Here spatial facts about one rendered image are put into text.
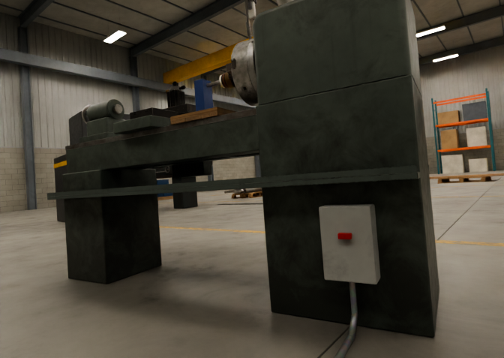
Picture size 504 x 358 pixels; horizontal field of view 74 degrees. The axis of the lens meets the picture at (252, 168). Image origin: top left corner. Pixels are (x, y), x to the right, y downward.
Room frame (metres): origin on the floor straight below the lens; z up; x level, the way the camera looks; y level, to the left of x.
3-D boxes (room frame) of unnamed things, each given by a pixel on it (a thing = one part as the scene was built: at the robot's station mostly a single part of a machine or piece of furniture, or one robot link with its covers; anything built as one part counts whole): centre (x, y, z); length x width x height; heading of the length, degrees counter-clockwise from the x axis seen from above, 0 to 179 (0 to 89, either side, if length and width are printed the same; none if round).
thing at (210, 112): (1.79, 0.18, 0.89); 0.36 x 0.30 x 0.04; 149
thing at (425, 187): (1.46, -0.41, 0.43); 0.60 x 0.48 x 0.86; 59
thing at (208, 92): (1.82, 0.23, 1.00); 0.08 x 0.06 x 0.23; 149
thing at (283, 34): (1.46, -0.42, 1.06); 0.59 x 0.48 x 0.39; 59
